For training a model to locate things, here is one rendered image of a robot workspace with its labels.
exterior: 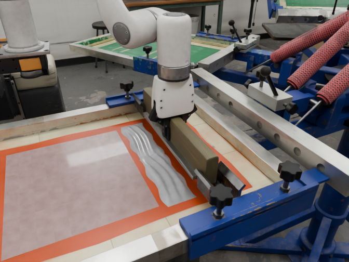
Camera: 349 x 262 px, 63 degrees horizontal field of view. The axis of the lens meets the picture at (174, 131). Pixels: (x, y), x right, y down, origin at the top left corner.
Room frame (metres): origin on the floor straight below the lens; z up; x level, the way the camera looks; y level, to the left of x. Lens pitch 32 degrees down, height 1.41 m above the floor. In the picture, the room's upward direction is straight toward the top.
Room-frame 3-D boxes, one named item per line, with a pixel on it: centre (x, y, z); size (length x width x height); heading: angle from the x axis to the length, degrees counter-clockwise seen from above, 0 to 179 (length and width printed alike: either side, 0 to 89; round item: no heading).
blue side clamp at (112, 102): (0.90, 0.08, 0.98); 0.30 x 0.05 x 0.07; 115
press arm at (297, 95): (0.79, -0.33, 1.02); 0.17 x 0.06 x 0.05; 115
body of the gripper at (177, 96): (0.64, 0.00, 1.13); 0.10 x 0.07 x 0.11; 115
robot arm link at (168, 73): (0.64, 0.00, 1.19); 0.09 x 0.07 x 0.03; 115
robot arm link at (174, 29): (0.67, 0.03, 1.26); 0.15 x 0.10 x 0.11; 56
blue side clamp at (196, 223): (0.40, -0.15, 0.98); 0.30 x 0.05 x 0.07; 115
